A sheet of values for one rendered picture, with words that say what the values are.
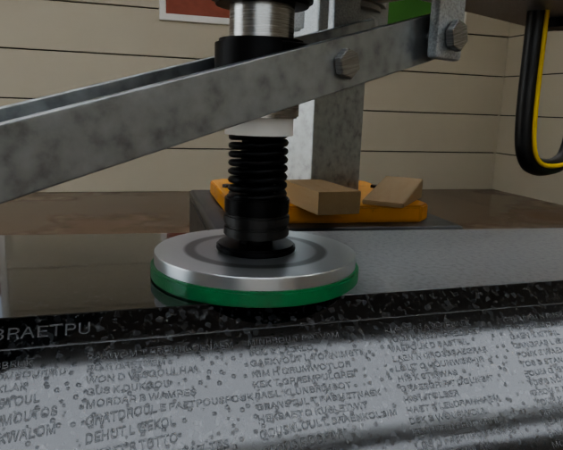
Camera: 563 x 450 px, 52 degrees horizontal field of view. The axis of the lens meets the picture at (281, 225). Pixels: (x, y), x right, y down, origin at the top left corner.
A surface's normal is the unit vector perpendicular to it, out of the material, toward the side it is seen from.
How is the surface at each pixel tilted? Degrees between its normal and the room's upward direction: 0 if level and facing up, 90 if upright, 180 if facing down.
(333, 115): 90
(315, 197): 90
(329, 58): 90
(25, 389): 45
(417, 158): 90
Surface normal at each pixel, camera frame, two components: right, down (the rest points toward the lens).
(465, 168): 0.29, 0.20
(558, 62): -0.96, 0.03
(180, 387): 0.23, -0.55
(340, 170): 0.69, 0.17
